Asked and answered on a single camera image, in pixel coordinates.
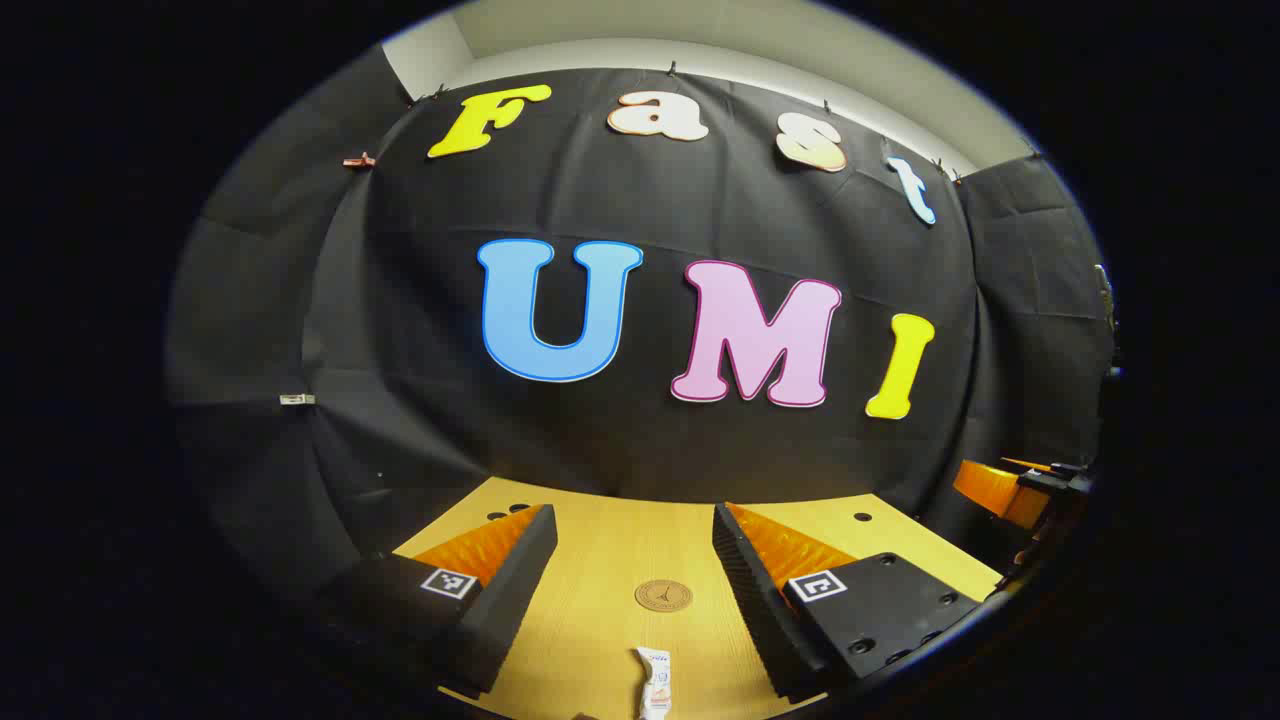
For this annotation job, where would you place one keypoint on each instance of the round brown coaster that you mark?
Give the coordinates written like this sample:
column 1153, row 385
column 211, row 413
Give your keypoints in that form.
column 663, row 596

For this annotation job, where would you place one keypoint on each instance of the black backdrop cloth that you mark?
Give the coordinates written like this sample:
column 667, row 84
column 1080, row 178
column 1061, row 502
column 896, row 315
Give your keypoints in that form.
column 450, row 430

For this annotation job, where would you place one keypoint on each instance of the wooden desktop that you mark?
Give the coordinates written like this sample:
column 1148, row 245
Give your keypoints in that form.
column 600, row 560

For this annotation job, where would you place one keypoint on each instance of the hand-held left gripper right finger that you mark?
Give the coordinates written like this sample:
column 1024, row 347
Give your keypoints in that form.
column 750, row 590

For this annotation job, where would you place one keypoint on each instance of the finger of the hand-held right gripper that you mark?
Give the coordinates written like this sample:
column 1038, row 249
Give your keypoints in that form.
column 1030, row 465
column 990, row 490

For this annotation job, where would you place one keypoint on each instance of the white toothpaste tube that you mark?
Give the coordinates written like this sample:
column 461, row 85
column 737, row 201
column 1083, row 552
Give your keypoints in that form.
column 656, row 685

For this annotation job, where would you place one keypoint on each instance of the red clip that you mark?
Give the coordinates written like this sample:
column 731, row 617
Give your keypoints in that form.
column 359, row 161

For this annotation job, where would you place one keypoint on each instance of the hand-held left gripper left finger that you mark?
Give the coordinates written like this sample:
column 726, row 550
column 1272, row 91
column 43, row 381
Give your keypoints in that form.
column 505, row 600

